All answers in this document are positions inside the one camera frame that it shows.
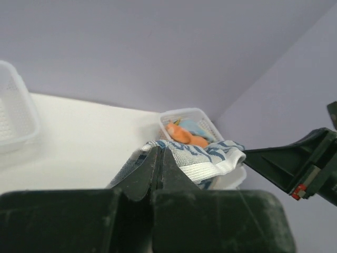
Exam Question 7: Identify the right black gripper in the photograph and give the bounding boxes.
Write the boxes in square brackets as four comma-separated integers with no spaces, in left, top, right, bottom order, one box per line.
[242,101,337,208]

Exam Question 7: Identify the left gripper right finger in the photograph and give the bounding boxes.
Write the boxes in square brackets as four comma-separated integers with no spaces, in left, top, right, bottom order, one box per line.
[152,149,295,252]

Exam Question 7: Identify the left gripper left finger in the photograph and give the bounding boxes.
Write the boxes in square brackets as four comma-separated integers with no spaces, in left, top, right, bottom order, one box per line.
[1,148,158,252]

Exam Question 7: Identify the blue white patterned towel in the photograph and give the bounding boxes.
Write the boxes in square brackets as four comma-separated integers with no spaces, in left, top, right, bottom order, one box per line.
[108,140,246,190]

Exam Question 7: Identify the orange plush towel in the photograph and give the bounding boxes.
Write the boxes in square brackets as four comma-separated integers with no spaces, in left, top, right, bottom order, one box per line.
[165,122,209,148]

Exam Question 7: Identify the light blue colourful towel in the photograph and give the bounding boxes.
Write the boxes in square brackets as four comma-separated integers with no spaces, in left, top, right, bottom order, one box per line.
[173,119,216,143]

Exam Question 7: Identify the right white plastic basket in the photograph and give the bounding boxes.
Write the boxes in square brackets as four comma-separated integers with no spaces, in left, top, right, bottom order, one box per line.
[159,107,247,190]

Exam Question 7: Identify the white plastic basket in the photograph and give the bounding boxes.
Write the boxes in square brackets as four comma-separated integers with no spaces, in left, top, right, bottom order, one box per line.
[159,107,247,190]
[1,61,41,153]

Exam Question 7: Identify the left white plastic basket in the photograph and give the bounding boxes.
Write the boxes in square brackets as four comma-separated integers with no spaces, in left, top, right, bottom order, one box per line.
[1,61,41,153]

